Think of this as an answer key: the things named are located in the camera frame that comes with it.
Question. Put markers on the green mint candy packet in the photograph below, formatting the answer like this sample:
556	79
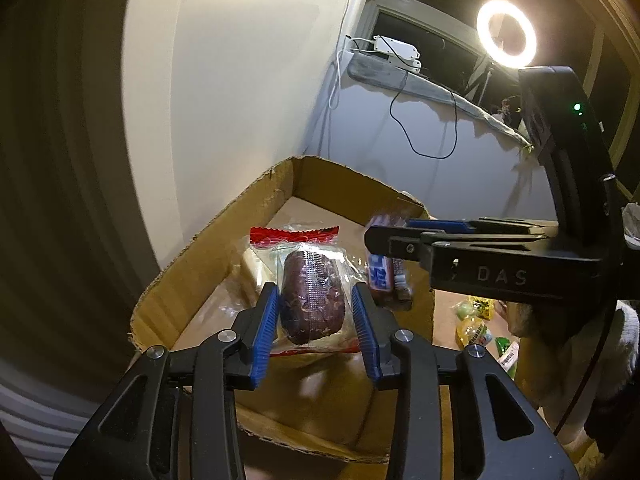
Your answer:
508	355

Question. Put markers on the right hand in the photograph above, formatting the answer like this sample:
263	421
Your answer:
549	374

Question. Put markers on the yellow candy packet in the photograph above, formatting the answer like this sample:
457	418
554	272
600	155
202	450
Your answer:
483	307

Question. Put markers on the red bean cake packet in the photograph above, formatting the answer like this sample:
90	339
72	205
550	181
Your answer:
314	275

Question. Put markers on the small chocolate bar wrapper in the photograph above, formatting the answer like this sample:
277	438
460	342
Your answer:
388	282

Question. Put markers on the white ring light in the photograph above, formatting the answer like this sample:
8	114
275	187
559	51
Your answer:
506	34

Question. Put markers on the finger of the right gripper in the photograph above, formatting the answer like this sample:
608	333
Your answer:
486	225
400	247

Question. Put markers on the brown cardboard box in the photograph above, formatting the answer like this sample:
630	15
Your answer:
321	405

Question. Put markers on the white cabinet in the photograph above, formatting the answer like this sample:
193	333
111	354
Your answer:
214	92

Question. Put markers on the green clear-wrapped candy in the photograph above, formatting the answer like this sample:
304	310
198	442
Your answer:
464	309

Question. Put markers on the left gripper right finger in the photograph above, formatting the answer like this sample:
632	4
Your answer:
496	433

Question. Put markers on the white power strip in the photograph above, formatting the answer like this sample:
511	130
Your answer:
399	53

